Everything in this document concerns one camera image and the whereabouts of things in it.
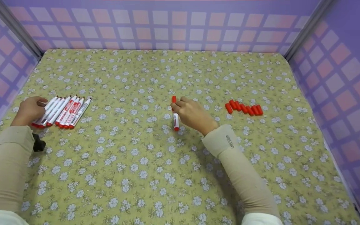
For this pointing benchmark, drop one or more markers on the person's left fingers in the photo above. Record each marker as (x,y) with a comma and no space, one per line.
(40,100)

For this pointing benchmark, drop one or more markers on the person's left hand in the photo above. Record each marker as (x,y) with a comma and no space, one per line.
(28,111)

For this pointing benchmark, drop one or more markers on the person's left forearm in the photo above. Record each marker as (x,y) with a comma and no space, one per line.
(6,168)

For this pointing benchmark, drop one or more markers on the capped white red marker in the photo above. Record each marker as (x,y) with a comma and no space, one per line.
(176,121)

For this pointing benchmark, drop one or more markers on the person's right forearm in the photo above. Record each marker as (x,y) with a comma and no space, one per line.
(242,175)

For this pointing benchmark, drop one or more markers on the person's right hand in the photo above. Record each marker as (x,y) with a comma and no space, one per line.
(195,115)

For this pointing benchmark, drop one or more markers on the black wrist band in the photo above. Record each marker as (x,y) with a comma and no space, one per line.
(38,145)

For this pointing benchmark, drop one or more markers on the person's right thumb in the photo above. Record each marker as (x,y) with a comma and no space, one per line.
(175,107)

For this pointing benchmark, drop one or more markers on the row of uncapped markers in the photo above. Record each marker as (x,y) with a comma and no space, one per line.
(69,112)

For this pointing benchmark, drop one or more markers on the row of red caps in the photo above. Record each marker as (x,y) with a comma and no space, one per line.
(245,108)

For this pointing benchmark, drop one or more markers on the person's right index finger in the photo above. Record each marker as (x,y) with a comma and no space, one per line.
(186,100)

